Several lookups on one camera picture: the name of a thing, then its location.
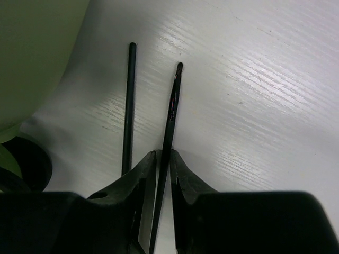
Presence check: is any green hard-shell suitcase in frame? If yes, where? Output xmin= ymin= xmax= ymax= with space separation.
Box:
xmin=0 ymin=0 xmax=92 ymax=194

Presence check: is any black chopstick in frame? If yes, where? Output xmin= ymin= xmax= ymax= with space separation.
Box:
xmin=148 ymin=62 xmax=183 ymax=253
xmin=122 ymin=42 xmax=137 ymax=175

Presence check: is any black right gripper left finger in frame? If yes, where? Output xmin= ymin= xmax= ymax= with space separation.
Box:
xmin=1 ymin=151 xmax=157 ymax=253

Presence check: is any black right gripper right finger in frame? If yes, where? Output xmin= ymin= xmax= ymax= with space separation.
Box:
xmin=170 ymin=150 xmax=338 ymax=253

